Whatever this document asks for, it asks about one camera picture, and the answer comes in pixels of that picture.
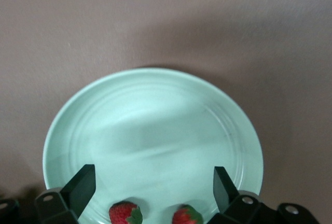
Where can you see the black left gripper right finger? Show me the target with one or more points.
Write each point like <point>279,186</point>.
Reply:
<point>223,193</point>

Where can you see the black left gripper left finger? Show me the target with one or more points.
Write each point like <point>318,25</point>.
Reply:
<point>83,187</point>

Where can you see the red strawberry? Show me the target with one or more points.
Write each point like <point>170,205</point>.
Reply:
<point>185,216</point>
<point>122,213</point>

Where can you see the light green round plate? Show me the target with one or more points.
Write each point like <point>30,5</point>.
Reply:
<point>155,130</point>

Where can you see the brown table cover mat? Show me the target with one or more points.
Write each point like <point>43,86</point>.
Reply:
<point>166,14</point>

